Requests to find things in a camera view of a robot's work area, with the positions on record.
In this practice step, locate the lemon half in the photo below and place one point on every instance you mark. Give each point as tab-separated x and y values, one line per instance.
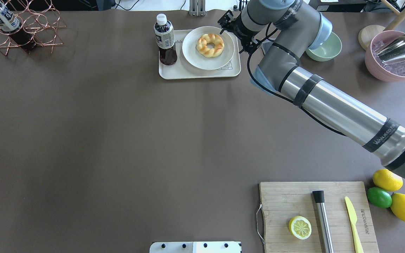
300	227

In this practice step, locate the cream rabbit tray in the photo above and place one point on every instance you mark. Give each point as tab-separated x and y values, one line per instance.
182	69

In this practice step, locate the green bowl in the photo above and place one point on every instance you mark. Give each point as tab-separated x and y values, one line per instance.
328	50

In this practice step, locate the whole lemon upper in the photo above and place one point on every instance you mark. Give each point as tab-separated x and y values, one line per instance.
387	180

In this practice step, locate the copper wire bottle rack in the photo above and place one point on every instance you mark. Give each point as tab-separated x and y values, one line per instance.
38	18

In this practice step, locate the yellow plastic knife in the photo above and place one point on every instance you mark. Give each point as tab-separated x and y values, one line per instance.
353	220

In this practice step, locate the steel ice scoop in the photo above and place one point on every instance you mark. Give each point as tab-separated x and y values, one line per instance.
392	53

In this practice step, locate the white plate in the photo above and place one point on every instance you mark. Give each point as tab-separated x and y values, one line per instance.
192	55

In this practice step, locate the steel muddler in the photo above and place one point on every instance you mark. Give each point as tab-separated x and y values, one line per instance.
323	218

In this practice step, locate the wooden cutting board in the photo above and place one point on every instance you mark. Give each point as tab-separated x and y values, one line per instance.
281	201

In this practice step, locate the pink ice bowl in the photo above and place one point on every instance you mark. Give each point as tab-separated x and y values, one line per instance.
388	73

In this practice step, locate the grey folded cloth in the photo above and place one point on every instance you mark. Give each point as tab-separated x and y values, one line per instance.
265	46

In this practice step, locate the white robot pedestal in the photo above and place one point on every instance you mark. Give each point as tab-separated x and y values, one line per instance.
196	247

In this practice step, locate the green lime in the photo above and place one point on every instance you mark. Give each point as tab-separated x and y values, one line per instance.
379	197

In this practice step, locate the wooden glass stand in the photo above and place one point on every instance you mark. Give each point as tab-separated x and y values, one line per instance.
366	34

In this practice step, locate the tea bottle in rack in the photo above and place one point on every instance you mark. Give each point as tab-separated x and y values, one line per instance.
14	29

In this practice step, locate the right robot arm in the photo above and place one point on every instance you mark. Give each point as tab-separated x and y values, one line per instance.
302	27

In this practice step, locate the braided ring donut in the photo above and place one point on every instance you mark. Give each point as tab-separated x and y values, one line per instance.
210	45

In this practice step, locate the tea bottle on tray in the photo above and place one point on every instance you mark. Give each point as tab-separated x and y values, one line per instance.
165	40

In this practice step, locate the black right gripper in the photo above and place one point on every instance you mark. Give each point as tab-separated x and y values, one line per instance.
239	29

